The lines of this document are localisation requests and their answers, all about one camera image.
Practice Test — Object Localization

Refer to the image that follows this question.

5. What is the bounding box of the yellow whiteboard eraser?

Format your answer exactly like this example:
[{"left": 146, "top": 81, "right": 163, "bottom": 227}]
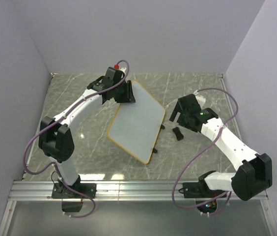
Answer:
[{"left": 172, "top": 127, "right": 184, "bottom": 141}]

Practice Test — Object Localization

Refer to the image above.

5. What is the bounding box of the purple cable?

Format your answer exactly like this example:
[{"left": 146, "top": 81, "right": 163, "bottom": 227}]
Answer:
[
  {"left": 172, "top": 88, "right": 239, "bottom": 217},
  {"left": 23, "top": 59, "right": 130, "bottom": 218}
]

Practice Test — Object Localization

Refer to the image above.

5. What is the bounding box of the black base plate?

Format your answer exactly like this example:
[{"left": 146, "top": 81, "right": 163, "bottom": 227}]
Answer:
[
  {"left": 178, "top": 181, "right": 224, "bottom": 198},
  {"left": 51, "top": 182, "right": 97, "bottom": 199}
]

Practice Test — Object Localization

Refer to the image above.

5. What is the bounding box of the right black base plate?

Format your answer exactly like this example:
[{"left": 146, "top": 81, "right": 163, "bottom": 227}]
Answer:
[{"left": 178, "top": 181, "right": 224, "bottom": 198}]

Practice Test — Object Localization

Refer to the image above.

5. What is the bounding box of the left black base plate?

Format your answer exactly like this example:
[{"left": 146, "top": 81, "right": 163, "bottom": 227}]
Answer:
[{"left": 51, "top": 182, "right": 97, "bottom": 199}]

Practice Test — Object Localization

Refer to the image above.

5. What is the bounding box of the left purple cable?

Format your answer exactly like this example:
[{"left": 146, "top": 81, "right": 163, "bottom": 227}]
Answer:
[{"left": 23, "top": 59, "right": 130, "bottom": 218}]

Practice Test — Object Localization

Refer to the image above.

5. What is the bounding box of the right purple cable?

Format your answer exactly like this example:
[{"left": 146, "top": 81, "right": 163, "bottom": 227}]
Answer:
[{"left": 172, "top": 88, "right": 239, "bottom": 217}]

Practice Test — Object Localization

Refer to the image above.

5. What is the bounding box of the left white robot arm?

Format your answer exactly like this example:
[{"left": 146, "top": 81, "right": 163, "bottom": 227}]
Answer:
[{"left": 38, "top": 64, "right": 136, "bottom": 198}]

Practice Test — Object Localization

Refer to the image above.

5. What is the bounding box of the yellow framed whiteboard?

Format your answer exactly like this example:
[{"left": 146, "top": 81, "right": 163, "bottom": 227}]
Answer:
[{"left": 107, "top": 80, "right": 166, "bottom": 164}]

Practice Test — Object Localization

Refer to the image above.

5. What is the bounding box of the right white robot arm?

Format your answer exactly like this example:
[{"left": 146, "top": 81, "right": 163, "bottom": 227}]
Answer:
[{"left": 169, "top": 94, "right": 273, "bottom": 201}]

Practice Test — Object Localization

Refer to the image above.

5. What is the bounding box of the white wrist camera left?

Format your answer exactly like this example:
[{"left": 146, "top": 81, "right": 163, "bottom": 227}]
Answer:
[{"left": 114, "top": 64, "right": 127, "bottom": 74}]

